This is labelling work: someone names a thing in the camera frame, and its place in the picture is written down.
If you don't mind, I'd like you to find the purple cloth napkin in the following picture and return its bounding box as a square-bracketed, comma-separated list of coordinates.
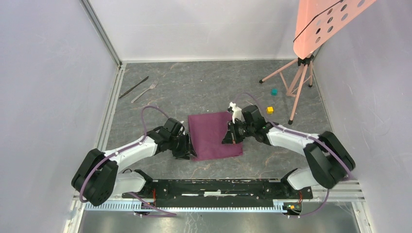
[188, 112, 243, 162]

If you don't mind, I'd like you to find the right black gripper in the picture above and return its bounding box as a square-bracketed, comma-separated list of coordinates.
[222, 119, 255, 145]

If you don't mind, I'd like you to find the silver fork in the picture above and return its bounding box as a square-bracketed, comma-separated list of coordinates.
[130, 81, 158, 103]

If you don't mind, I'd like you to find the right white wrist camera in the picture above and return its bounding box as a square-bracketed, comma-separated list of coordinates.
[227, 102, 242, 123]

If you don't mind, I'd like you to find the pink music stand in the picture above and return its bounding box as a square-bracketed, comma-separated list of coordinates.
[259, 0, 376, 125]

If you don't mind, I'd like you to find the aluminium frame rail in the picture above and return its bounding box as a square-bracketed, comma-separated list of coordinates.
[80, 0, 126, 150]

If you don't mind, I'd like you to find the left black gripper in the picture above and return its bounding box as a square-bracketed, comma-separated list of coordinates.
[168, 133, 197, 160]

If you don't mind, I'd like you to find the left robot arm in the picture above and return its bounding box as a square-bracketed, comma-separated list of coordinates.
[71, 118, 197, 206]

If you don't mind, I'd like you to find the teal cube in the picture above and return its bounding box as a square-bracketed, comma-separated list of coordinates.
[271, 89, 278, 96]

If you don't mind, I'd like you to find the yellow cube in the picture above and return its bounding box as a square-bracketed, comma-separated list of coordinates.
[266, 106, 274, 115]

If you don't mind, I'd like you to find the black knife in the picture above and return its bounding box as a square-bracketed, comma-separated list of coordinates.
[119, 76, 149, 99]

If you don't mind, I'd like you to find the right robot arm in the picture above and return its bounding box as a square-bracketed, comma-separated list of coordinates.
[222, 102, 356, 198]

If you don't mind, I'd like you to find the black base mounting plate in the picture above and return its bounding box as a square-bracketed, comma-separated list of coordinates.
[137, 179, 313, 207]

